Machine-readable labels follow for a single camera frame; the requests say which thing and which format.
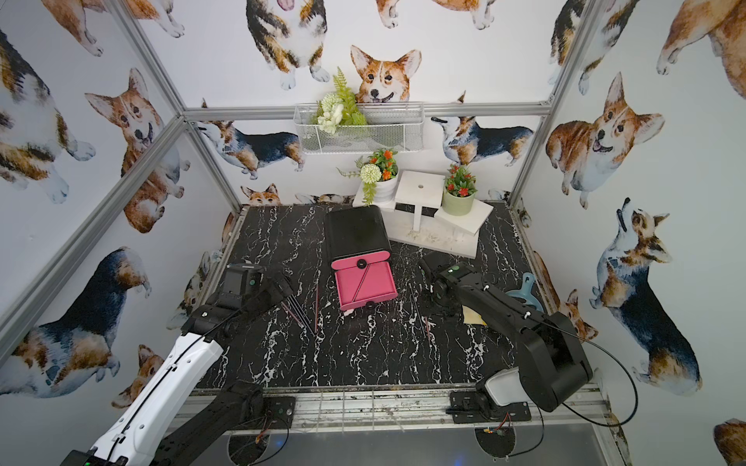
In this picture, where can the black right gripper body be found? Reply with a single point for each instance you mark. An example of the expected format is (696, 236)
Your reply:
(445, 308)

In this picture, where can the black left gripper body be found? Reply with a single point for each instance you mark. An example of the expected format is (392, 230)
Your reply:
(272, 289)

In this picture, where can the pink top drawer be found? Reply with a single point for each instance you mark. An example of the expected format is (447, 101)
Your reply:
(360, 261)

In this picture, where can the black drawer cabinet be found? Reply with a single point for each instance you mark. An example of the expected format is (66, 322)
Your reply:
(355, 232)

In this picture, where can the red pencil group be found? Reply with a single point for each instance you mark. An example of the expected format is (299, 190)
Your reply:
(427, 328)

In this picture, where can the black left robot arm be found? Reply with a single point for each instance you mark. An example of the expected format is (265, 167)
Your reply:
(142, 435)

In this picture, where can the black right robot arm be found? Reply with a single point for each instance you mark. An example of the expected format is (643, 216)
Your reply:
(550, 363)

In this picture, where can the yellow sticky note pad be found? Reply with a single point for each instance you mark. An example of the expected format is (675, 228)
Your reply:
(471, 317)

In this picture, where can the dark blue pencil left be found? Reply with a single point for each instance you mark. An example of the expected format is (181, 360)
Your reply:
(301, 315)

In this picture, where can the teal plastic scoop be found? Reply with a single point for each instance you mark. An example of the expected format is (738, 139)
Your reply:
(524, 293)

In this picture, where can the white wooden stand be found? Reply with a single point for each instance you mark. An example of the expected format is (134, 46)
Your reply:
(412, 213)

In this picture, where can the green pot red flowers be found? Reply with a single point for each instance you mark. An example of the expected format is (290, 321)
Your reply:
(459, 191)

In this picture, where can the white pot orange flowers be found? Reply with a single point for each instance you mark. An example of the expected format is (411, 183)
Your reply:
(378, 174)

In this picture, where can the green fern with white flowers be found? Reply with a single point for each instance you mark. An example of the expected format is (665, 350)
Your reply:
(338, 108)

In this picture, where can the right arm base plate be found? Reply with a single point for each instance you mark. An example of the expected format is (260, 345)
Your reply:
(476, 407)

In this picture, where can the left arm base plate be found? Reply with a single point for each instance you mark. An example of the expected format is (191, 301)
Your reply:
(258, 413)

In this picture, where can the white wire basket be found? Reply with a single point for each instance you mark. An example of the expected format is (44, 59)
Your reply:
(398, 126)

